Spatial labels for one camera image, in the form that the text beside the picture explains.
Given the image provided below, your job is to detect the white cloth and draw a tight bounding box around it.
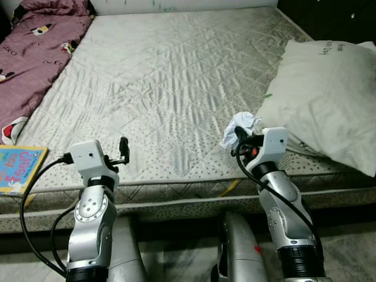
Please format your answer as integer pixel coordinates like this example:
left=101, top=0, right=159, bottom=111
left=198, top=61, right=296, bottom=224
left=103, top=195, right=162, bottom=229
left=220, top=112, right=263, bottom=149

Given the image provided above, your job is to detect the white pillow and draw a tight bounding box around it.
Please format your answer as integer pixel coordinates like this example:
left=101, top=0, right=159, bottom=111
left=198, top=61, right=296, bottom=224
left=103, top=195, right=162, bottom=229
left=256, top=39, right=376, bottom=177

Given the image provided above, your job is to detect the colourful children's book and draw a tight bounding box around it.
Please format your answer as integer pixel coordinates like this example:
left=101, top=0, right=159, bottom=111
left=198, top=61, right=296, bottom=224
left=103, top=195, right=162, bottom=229
left=0, top=145, right=49, bottom=196

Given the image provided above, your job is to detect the grey quilted mattress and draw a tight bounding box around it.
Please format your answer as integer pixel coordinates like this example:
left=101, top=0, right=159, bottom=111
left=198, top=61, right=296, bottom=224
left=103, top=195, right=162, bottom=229
left=0, top=6, right=376, bottom=206

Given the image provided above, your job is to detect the dotted lower mattress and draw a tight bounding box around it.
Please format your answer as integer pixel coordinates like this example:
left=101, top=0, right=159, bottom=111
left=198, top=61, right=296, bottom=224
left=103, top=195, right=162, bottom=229
left=0, top=188, right=376, bottom=234

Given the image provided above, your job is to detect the grey left robot leg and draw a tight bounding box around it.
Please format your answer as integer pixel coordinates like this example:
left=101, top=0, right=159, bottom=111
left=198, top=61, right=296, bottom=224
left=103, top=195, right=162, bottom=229
left=109, top=214, right=147, bottom=282

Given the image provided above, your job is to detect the grey robot leg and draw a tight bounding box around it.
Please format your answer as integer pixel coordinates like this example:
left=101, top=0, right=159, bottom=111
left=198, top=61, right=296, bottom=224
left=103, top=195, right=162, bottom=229
left=211, top=211, right=262, bottom=282
left=109, top=214, right=147, bottom=282

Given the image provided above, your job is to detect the grey right robot leg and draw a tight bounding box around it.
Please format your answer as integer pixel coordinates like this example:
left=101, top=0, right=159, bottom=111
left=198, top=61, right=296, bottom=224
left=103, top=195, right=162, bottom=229
left=211, top=211, right=262, bottom=282

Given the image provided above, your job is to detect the pink cartoon print blanket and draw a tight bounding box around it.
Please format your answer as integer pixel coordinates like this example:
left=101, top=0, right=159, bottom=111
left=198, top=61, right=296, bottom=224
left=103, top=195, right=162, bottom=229
left=0, top=0, right=95, bottom=145

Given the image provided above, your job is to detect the black tufted headboard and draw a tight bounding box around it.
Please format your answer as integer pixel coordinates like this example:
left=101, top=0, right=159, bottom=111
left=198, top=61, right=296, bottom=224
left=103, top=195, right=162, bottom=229
left=276, top=0, right=376, bottom=45

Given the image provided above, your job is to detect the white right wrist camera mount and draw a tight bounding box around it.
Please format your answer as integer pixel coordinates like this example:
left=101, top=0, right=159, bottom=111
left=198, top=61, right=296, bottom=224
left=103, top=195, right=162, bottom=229
left=258, top=126, right=290, bottom=168

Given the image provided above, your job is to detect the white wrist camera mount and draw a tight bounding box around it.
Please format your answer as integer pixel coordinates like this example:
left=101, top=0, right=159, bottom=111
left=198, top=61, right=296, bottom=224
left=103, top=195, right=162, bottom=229
left=258, top=126, right=290, bottom=168
left=69, top=140, right=109, bottom=180

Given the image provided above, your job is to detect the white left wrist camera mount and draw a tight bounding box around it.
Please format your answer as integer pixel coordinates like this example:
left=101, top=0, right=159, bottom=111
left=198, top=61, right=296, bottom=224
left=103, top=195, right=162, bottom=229
left=69, top=140, right=109, bottom=180

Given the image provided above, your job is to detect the short black left arm cable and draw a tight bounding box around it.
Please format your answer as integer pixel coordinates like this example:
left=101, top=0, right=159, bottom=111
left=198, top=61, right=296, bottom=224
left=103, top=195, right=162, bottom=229
left=50, top=201, right=82, bottom=274

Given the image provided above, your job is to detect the long black left arm cable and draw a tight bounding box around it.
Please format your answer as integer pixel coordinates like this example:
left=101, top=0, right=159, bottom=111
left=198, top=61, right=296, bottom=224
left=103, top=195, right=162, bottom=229
left=19, top=154, right=72, bottom=277

